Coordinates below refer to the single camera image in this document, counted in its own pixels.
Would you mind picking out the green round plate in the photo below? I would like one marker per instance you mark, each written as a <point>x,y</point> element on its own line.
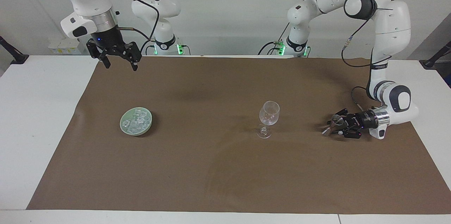
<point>124,127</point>

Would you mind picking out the black stand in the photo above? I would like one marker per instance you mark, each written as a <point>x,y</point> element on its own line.
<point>14,55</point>
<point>431,61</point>

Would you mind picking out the clear ice cube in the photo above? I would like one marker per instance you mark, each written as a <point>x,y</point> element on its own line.
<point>145,120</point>
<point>128,124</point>
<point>136,128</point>

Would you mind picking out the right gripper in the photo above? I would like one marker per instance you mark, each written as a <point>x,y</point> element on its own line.
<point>107,39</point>

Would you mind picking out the clear wine glass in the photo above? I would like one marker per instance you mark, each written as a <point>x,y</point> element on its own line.
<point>269,113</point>

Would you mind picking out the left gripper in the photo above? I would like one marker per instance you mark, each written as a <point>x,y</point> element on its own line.
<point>359,121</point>

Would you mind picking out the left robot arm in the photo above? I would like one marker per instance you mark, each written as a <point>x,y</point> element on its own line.
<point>391,23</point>

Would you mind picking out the white box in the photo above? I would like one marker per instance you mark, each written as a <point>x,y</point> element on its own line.
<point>63,46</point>

